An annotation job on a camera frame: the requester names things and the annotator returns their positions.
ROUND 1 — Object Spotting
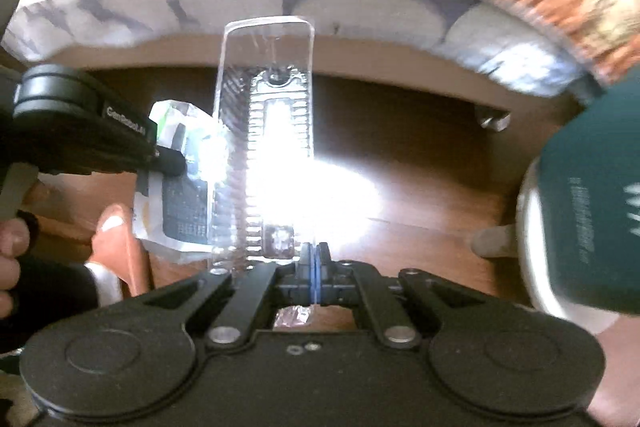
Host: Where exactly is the clear plastic blister package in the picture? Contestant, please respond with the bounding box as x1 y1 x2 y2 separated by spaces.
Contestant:
208 16 314 270

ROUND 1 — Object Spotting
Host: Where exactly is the grey patterned mattress edge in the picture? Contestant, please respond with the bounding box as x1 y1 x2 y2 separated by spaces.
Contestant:
3 0 585 98

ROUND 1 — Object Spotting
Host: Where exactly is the white black printed package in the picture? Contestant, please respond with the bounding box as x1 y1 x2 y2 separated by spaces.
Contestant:
132 100 228 265

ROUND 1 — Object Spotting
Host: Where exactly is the person left hand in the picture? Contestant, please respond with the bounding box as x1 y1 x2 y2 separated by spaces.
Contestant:
0 210 39 319

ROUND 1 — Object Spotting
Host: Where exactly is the white sock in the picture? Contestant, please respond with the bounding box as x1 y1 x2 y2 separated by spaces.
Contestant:
85 262 125 308

